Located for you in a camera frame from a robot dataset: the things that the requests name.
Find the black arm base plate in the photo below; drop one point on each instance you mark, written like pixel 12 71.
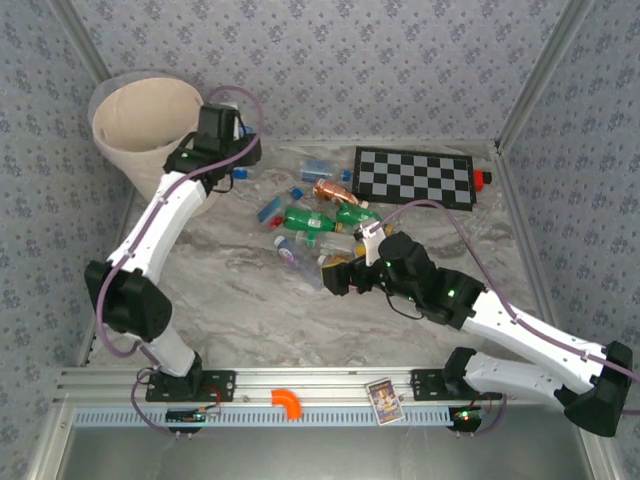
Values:
pixel 425 385
pixel 225 387

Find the printed picture card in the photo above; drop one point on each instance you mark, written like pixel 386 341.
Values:
pixel 385 402

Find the beige waste bin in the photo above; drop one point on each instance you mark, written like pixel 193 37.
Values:
pixel 135 115

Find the brown plastic bottle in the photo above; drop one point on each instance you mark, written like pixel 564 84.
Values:
pixel 332 192

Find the clear bottle purple label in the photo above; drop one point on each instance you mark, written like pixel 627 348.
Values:
pixel 287 251

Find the aluminium frame post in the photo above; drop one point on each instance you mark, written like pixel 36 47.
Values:
pixel 540 75
pixel 84 40

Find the right arm white camera box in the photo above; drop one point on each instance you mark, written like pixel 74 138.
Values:
pixel 372 245

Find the clear bottle orange label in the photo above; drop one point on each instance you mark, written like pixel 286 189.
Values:
pixel 337 258

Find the black grey checkerboard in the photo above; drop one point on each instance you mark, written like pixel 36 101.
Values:
pixel 415 177

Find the aluminium back rail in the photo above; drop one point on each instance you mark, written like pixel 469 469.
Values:
pixel 400 143

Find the clear bottle bright blue label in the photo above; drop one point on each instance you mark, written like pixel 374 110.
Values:
pixel 245 131

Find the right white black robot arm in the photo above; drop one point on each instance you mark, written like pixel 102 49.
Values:
pixel 520 385

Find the green plastic bottle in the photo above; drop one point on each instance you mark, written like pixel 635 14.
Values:
pixel 352 214

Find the arm white camera box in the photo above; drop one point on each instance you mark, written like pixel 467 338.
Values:
pixel 372 245
pixel 231 105

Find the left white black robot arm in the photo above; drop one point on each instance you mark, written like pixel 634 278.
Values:
pixel 165 225

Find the green bottle white label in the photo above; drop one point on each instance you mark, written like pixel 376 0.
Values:
pixel 305 220

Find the red black block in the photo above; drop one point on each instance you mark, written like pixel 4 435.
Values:
pixel 480 181

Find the small circuit board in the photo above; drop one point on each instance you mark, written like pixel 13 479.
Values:
pixel 192 416
pixel 467 416

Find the clear bottle red cap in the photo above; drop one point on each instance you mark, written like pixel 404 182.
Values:
pixel 275 221

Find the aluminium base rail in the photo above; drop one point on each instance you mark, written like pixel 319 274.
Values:
pixel 325 385

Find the steel lower shelf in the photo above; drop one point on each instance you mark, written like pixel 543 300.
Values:
pixel 325 455

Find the small clear bottle blue cap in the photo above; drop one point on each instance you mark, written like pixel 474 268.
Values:
pixel 298 193

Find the left arm white camera box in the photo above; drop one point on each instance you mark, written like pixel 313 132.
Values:
pixel 231 105

